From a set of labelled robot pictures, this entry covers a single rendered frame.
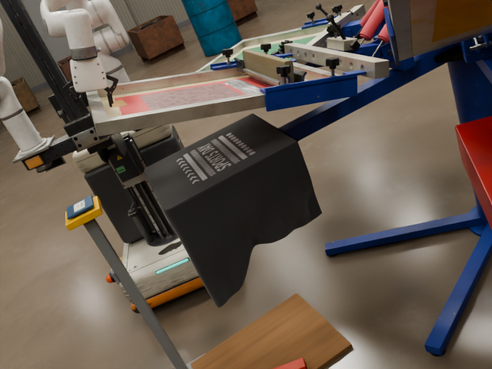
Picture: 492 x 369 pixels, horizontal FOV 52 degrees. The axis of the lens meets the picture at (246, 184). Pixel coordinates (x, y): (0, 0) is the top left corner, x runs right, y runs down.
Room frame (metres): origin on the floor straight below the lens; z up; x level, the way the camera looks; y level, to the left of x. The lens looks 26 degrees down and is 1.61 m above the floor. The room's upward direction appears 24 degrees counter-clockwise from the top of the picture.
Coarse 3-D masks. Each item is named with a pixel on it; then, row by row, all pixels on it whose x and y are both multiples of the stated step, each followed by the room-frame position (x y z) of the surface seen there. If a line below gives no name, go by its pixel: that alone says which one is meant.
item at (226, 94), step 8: (200, 96) 1.68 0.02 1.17; (208, 96) 1.66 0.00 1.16; (216, 96) 1.64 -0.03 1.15; (224, 96) 1.63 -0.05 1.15; (232, 96) 1.61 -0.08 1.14; (152, 104) 1.65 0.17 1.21; (160, 104) 1.63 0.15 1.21; (168, 104) 1.61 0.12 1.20; (176, 104) 1.60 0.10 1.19; (184, 104) 1.58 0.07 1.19; (128, 112) 1.57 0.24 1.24; (136, 112) 1.56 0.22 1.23
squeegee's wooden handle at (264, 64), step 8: (248, 56) 1.85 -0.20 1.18; (256, 56) 1.77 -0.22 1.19; (264, 56) 1.69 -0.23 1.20; (272, 56) 1.65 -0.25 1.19; (248, 64) 1.86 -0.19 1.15; (256, 64) 1.77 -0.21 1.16; (264, 64) 1.69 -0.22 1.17; (272, 64) 1.62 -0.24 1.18; (280, 64) 1.55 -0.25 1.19; (288, 64) 1.52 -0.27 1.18; (264, 72) 1.70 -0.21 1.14; (272, 72) 1.62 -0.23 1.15
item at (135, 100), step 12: (204, 84) 1.88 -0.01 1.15; (216, 84) 1.85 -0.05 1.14; (252, 84) 1.76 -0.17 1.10; (264, 84) 1.73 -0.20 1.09; (132, 96) 1.83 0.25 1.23; (144, 96) 1.80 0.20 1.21; (156, 96) 1.77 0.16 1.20; (168, 96) 1.75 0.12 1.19; (180, 96) 1.72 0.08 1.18; (192, 96) 1.69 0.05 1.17; (120, 108) 1.64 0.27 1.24
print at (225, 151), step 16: (208, 144) 1.80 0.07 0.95; (224, 144) 1.73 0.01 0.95; (240, 144) 1.67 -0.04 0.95; (176, 160) 1.78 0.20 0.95; (192, 160) 1.72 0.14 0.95; (208, 160) 1.65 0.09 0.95; (224, 160) 1.59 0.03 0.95; (240, 160) 1.54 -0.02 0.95; (192, 176) 1.58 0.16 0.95; (208, 176) 1.52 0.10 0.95
